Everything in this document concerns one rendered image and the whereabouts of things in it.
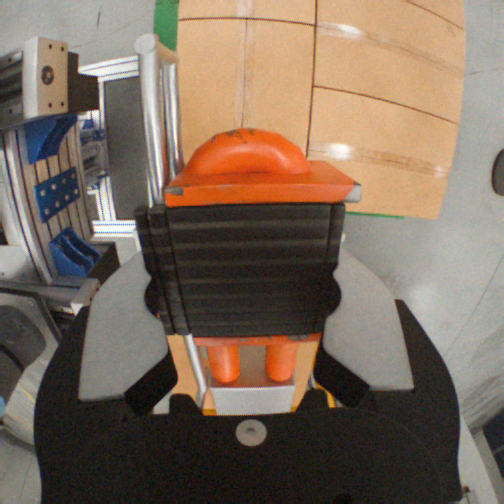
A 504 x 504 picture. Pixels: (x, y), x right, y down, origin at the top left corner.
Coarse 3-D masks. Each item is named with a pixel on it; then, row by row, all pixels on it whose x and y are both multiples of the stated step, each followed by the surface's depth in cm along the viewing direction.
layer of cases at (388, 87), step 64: (192, 0) 49; (256, 0) 50; (320, 0) 50; (384, 0) 47; (448, 0) 42; (192, 64) 60; (256, 64) 61; (320, 64) 61; (384, 64) 59; (448, 64) 56; (192, 128) 70; (320, 128) 71; (384, 128) 70; (448, 128) 69; (384, 192) 82
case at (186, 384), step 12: (168, 336) 56; (180, 336) 56; (180, 348) 58; (300, 348) 60; (312, 348) 60; (180, 360) 61; (204, 360) 61; (300, 360) 62; (312, 360) 63; (180, 372) 64; (192, 372) 64; (300, 372) 65; (180, 384) 67; (192, 384) 67; (300, 384) 69; (192, 396) 71; (300, 396) 73; (204, 408) 75
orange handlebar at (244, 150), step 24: (216, 144) 10; (240, 144) 10; (264, 144) 10; (288, 144) 10; (192, 168) 10; (216, 168) 10; (240, 168) 10; (264, 168) 10; (288, 168) 10; (312, 168) 11; (216, 360) 16; (288, 360) 16
